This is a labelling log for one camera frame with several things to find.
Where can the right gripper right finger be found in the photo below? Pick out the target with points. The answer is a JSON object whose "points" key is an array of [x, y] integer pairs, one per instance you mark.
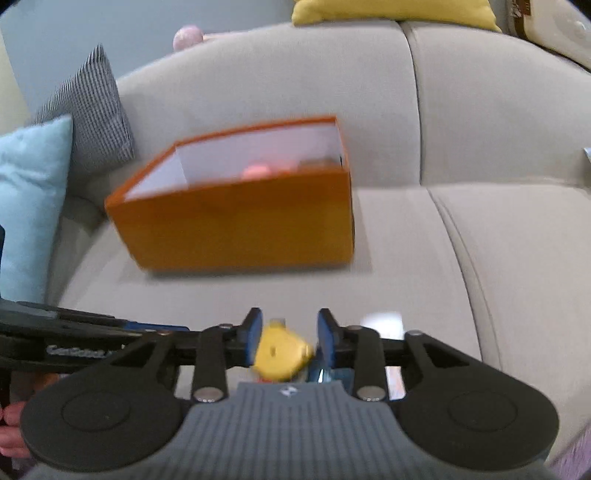
{"points": [[329, 338]]}

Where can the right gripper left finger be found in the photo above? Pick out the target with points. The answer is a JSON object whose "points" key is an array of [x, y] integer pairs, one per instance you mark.
{"points": [[248, 337]]}

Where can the yellow tape measure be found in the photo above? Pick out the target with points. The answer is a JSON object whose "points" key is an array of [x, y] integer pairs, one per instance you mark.
{"points": [[281, 354]]}

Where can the brown gift box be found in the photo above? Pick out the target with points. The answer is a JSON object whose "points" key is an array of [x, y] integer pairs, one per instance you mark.
{"points": [[320, 163]]}

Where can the dark blue shampoo bottle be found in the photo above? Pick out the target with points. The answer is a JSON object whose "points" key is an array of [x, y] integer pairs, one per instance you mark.
{"points": [[318, 373]]}

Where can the left hand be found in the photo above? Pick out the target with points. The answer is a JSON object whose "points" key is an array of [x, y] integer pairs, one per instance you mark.
{"points": [[12, 444]]}

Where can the orange cardboard box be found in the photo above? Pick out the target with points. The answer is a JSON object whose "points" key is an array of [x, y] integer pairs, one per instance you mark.
{"points": [[188, 210]]}

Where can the pink cup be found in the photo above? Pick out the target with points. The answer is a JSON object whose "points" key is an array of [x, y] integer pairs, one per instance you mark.
{"points": [[265, 170]]}

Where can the teal cushion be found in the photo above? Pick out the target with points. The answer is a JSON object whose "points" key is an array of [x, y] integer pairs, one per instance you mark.
{"points": [[34, 171]]}

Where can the houndstooth cushion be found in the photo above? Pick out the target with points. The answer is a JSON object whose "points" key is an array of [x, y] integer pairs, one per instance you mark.
{"points": [[102, 138]]}

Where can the beige sofa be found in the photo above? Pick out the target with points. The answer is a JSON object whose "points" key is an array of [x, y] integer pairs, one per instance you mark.
{"points": [[471, 191]]}

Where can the purple fluffy blanket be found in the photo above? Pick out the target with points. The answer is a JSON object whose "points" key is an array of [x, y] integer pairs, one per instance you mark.
{"points": [[575, 462]]}

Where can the yellow cushion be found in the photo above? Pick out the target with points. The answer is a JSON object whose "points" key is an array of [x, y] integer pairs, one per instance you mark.
{"points": [[470, 13]]}

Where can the white brown handbag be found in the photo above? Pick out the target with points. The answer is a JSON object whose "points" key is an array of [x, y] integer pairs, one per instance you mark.
{"points": [[555, 25]]}

